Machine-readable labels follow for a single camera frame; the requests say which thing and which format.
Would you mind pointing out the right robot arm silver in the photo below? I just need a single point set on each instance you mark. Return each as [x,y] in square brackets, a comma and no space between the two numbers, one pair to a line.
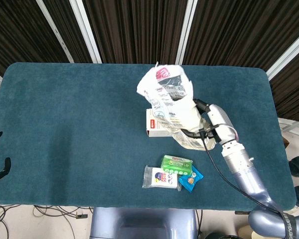
[246,171]

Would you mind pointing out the white cardboard box red label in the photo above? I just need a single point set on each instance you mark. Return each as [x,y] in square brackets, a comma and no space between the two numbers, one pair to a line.
[154,125]

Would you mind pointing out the white plastic shopping bag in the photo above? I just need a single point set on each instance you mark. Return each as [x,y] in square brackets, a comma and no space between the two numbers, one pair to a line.
[169,104]

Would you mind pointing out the blue snack packet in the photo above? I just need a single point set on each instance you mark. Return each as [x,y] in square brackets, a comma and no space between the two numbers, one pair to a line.
[192,180]

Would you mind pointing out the white wet wipes pack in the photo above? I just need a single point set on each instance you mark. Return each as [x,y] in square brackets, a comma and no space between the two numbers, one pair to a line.
[162,179]

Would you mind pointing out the white metal frame base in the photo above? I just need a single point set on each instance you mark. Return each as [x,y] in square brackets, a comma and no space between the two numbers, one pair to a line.
[294,124]

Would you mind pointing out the teal table cloth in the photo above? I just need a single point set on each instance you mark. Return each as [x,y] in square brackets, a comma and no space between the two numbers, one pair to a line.
[64,124]

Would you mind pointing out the green tissue pack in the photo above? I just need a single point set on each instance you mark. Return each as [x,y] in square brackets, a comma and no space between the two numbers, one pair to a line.
[177,165]

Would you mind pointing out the white partition frame post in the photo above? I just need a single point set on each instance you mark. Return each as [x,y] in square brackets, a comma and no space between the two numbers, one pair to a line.
[187,32]
[55,32]
[287,56]
[86,32]

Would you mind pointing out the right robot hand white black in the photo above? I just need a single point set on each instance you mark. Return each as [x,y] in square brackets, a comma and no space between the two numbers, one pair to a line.
[220,119]

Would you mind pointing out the blue-grey robot torso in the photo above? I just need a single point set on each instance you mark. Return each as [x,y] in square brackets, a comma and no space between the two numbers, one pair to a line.
[139,224]

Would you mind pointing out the small black plug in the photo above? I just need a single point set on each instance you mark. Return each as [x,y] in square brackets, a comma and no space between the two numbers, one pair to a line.
[81,216]

